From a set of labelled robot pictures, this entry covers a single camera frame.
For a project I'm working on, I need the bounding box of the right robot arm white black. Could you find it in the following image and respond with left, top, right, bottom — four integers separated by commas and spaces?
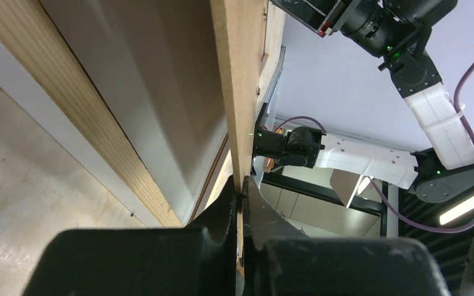
272, 1, 474, 204

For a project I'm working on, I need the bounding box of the light wooden picture frame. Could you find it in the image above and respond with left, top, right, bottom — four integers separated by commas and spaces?
0, 0, 287, 229

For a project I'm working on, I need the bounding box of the brown cardboard backing board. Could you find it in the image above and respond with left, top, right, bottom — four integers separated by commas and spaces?
209, 0, 268, 266

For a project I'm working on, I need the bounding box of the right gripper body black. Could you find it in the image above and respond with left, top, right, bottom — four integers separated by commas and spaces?
272, 0, 389, 57

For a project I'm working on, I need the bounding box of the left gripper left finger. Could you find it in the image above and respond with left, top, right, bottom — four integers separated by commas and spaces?
23, 178, 237, 295

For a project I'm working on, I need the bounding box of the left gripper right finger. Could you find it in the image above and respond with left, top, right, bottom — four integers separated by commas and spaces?
242, 177, 449, 295

